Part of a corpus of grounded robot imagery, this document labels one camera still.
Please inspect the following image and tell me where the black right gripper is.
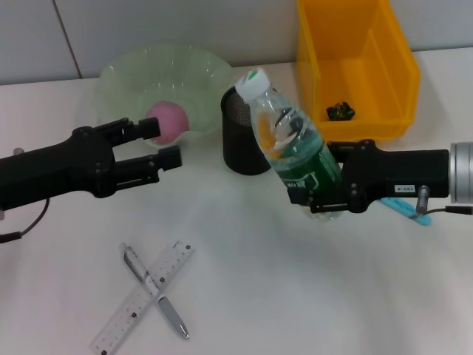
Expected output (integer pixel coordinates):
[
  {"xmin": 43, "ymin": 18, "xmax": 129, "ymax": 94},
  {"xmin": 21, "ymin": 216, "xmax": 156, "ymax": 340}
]
[{"xmin": 287, "ymin": 138, "xmax": 452, "ymax": 215}]

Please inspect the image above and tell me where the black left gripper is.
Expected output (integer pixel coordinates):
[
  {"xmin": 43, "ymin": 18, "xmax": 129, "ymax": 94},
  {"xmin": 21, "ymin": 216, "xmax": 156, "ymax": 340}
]
[{"xmin": 0, "ymin": 116, "xmax": 163, "ymax": 212}]

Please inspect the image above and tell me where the pink peach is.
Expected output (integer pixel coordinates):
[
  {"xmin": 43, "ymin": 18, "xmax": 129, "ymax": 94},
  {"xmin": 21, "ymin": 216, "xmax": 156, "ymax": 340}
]
[{"xmin": 146, "ymin": 101, "xmax": 190, "ymax": 145}]

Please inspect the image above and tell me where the green label water bottle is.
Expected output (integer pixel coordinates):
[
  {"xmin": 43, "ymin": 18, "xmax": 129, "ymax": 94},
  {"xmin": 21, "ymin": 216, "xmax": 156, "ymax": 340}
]
[{"xmin": 235, "ymin": 69, "xmax": 347, "ymax": 222}]

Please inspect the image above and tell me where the green plastic wrapper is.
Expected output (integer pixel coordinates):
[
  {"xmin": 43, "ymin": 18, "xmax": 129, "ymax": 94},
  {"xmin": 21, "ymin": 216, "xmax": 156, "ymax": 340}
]
[{"xmin": 325, "ymin": 101, "xmax": 356, "ymax": 122}]

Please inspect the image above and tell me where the translucent green fruit bowl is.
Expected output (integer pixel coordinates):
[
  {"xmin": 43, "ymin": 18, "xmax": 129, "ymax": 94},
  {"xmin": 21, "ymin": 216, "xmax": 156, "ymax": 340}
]
[{"xmin": 98, "ymin": 43, "xmax": 234, "ymax": 149}]

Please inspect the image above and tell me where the black mesh pen cup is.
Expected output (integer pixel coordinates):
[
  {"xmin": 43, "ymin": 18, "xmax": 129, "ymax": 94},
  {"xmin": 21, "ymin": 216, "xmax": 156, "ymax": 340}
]
[{"xmin": 220, "ymin": 87, "xmax": 274, "ymax": 176}]

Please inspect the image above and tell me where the silver white pen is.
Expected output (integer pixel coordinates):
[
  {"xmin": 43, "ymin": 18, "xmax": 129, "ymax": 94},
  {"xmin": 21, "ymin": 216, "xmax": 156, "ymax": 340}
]
[{"xmin": 121, "ymin": 242, "xmax": 191, "ymax": 340}]

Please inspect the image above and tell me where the transparent plastic ruler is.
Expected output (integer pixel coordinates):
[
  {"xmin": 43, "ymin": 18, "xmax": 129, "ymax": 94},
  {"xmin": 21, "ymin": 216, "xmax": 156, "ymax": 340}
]
[{"xmin": 89, "ymin": 240, "xmax": 197, "ymax": 354}]

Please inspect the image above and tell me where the yellow plastic bin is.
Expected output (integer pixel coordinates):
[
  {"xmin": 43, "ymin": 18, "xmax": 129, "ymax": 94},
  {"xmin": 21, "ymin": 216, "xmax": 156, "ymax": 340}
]
[{"xmin": 295, "ymin": 0, "xmax": 422, "ymax": 143}]

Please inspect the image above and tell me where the silver right gripper plug stub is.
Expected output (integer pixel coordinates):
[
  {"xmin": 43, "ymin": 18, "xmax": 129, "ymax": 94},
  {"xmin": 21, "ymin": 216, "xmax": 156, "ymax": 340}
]
[{"xmin": 416, "ymin": 184, "xmax": 432, "ymax": 218}]

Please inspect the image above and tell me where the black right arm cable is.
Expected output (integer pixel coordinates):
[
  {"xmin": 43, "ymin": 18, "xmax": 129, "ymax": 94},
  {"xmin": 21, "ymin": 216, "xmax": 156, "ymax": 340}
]
[{"xmin": 421, "ymin": 205, "xmax": 473, "ymax": 217}]

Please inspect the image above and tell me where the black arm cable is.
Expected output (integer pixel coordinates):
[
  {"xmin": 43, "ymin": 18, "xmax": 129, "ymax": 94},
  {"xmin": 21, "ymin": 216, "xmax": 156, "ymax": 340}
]
[
  {"xmin": 421, "ymin": 205, "xmax": 473, "ymax": 217},
  {"xmin": 0, "ymin": 197, "xmax": 51, "ymax": 244}
]

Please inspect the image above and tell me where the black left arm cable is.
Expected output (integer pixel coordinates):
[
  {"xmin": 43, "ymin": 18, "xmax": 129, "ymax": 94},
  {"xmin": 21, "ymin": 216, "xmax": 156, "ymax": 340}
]
[{"xmin": 0, "ymin": 197, "xmax": 51, "ymax": 244}]

